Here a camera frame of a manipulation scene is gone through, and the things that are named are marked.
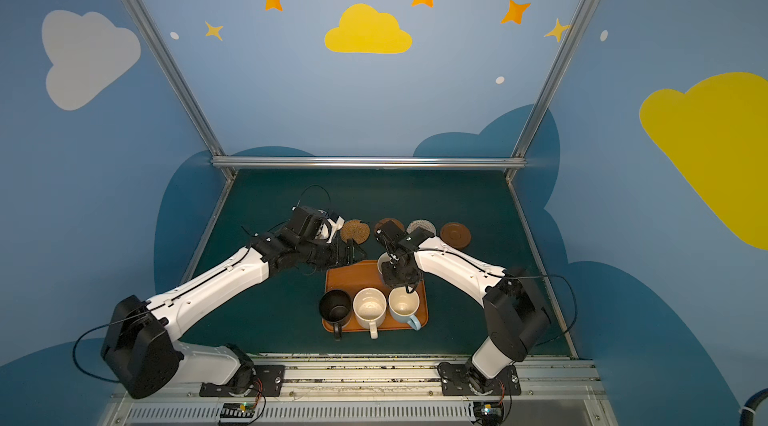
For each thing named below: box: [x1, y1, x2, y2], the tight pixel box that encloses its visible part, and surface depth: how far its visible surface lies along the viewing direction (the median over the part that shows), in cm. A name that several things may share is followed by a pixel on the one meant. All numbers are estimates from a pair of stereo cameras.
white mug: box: [353, 287, 388, 340], surface depth 81 cm
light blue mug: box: [388, 286, 421, 331], surface depth 80 cm
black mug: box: [319, 289, 352, 341], surface depth 81 cm
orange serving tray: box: [319, 258, 429, 332], surface depth 82 cm
